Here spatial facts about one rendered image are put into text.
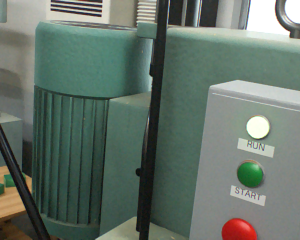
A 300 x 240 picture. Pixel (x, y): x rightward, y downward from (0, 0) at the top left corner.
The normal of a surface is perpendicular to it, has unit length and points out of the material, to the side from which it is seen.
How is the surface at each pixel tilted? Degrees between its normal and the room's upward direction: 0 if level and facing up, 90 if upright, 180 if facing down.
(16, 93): 90
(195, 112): 90
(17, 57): 90
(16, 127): 90
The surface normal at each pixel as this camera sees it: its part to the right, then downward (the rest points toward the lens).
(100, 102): 0.25, 0.27
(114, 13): 0.74, 0.24
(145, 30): -0.56, 0.16
